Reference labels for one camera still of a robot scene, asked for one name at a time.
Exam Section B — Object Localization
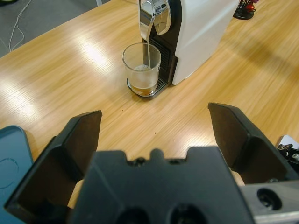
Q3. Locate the black capsule holder with rods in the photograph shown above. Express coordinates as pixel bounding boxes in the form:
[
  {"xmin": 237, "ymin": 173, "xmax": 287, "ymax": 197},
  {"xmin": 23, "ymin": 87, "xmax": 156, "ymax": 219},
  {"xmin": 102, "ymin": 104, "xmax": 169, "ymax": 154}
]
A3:
[{"xmin": 233, "ymin": 0, "xmax": 257, "ymax": 20}]

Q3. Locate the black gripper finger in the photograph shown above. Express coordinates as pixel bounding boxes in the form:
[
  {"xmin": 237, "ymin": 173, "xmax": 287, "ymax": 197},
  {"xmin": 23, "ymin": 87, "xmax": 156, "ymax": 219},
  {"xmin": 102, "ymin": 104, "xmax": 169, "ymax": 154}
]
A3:
[
  {"xmin": 207, "ymin": 102, "xmax": 299, "ymax": 186},
  {"xmin": 4, "ymin": 110, "xmax": 103, "ymax": 224}
]

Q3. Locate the clear drinking glass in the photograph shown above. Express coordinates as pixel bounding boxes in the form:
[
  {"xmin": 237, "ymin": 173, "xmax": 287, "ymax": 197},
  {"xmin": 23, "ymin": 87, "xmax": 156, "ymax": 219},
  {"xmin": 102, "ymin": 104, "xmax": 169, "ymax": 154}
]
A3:
[{"xmin": 122, "ymin": 42, "xmax": 162, "ymax": 97}]

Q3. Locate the white capsule coffee machine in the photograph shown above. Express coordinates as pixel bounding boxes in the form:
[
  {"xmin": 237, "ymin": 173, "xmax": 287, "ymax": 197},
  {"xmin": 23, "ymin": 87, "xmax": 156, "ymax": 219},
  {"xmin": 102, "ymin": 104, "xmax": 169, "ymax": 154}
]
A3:
[{"xmin": 127, "ymin": 0, "xmax": 239, "ymax": 98}]

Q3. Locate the white string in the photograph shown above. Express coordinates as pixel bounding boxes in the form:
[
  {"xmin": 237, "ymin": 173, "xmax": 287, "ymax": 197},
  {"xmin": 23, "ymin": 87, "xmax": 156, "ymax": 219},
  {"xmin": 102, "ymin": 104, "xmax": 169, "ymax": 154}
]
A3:
[{"xmin": 0, "ymin": 0, "xmax": 32, "ymax": 52}]

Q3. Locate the white camera mount dark post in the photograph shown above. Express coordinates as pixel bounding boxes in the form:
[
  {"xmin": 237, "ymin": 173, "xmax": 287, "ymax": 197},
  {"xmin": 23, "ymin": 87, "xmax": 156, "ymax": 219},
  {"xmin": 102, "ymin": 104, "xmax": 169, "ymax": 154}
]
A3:
[{"xmin": 275, "ymin": 134, "xmax": 299, "ymax": 164}]

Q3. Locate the teal plastic tray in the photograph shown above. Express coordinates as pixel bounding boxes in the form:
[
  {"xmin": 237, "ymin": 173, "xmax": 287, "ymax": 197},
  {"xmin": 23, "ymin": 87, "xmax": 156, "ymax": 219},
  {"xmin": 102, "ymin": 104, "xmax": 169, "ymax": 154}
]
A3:
[{"xmin": 0, "ymin": 125, "xmax": 34, "ymax": 224}]

